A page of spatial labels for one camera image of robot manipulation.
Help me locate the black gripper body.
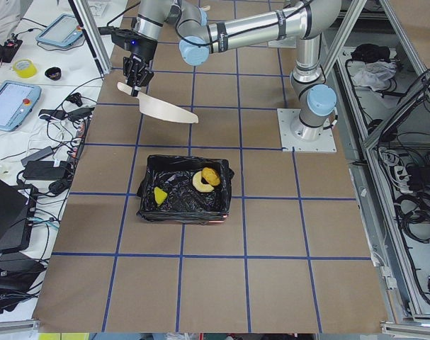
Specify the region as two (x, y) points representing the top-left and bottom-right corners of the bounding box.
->
(111, 29), (157, 96)

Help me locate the beige plastic dustpan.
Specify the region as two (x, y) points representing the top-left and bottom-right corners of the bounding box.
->
(136, 91), (198, 124)

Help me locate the toy croissant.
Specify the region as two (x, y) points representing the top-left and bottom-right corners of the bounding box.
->
(192, 171), (215, 193)

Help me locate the yellow green sponge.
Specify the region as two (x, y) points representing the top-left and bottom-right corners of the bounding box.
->
(154, 187), (168, 206)

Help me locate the brown toy potato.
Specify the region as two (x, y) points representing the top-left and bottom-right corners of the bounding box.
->
(201, 167), (221, 186)

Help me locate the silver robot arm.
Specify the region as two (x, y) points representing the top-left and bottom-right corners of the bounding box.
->
(108, 1), (341, 140)

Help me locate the bin with black bag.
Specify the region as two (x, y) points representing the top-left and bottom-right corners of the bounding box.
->
(137, 154), (234, 224)

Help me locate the blue teach pendant far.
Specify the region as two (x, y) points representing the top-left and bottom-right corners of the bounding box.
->
(35, 13), (83, 50)

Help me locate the blue teach pendant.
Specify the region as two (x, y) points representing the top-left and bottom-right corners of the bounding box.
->
(35, 13), (83, 50)
(0, 80), (42, 132)

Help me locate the small black bowl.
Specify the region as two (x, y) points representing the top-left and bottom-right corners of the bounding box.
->
(45, 67), (62, 81)

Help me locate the yellow tape roll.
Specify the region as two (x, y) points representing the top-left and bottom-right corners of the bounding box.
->
(13, 59), (38, 79)

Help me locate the blue teach pendant near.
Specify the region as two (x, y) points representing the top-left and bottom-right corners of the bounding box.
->
(0, 80), (42, 132)

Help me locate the black power adapter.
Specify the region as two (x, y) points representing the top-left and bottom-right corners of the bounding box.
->
(23, 161), (72, 181)

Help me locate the black laptop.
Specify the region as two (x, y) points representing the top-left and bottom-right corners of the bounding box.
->
(0, 179), (38, 254)

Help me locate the crumpled white cloth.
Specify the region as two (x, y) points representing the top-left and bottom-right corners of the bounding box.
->
(352, 61), (397, 91)

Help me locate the aluminium frame post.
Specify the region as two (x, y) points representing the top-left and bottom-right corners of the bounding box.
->
(68, 0), (112, 77)

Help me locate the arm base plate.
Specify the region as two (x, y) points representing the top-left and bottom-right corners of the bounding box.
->
(277, 108), (336, 154)

